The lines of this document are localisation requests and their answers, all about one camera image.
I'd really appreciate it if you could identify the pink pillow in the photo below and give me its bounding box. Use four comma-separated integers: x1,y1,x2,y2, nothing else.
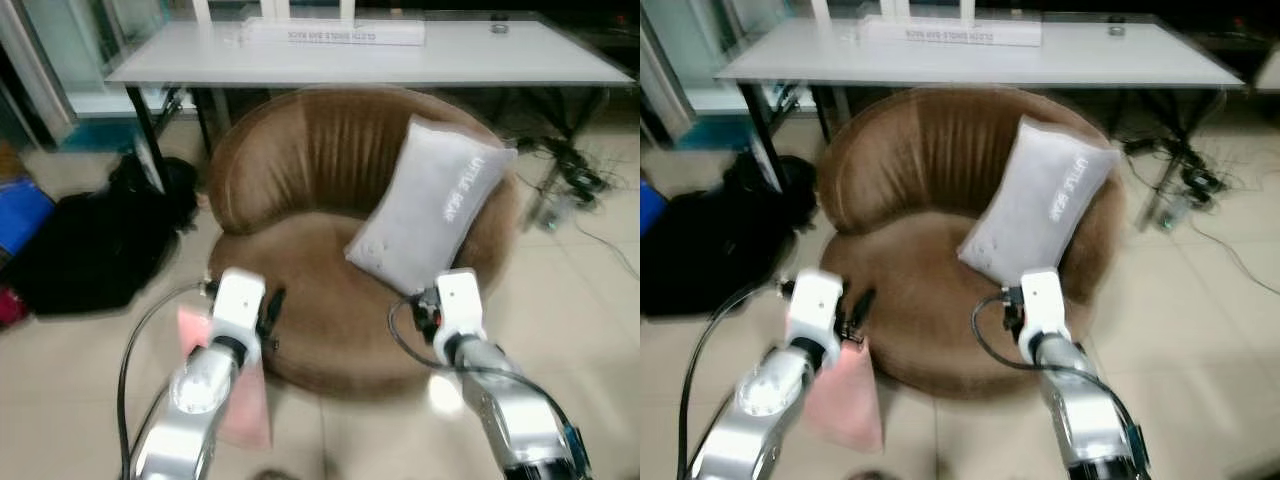
177,305,273,451
800,338,886,453

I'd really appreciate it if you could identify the brown round sofa chair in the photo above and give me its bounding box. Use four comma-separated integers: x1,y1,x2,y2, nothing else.
207,87,523,397
818,87,1127,399

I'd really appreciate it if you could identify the grey printed pillow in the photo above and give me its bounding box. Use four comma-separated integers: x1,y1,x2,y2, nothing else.
345,115,519,296
957,115,1123,291

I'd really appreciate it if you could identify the black bag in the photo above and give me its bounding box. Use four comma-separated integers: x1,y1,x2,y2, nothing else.
640,155,816,319
5,155,201,316

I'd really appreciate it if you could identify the blue box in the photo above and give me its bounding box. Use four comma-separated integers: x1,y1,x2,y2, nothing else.
0,178,56,256
640,180,669,236

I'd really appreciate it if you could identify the long white printed box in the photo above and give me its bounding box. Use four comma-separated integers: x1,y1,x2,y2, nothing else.
243,17,426,47
862,17,1043,48

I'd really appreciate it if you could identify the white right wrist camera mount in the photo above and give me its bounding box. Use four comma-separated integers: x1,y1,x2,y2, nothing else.
1017,270,1073,363
433,270,488,363

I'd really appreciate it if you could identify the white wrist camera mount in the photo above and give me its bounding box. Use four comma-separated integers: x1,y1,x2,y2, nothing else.
1017,270,1073,363
785,270,846,349
433,270,488,363
207,268,267,346

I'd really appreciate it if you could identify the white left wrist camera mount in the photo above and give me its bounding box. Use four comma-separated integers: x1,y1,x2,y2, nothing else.
785,270,846,349
207,268,267,346

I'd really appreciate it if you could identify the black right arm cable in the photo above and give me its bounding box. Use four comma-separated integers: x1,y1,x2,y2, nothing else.
970,292,1101,376
388,298,521,386

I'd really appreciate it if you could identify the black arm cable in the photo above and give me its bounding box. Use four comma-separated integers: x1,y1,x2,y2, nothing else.
677,280,791,480
970,292,1101,376
117,283,216,480
388,298,521,386

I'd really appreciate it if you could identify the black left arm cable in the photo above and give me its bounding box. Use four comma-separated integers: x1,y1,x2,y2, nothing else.
677,280,791,480
117,283,216,480

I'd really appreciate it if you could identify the power strip with black cables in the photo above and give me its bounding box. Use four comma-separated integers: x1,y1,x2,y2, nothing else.
515,135,611,231
1125,135,1226,231

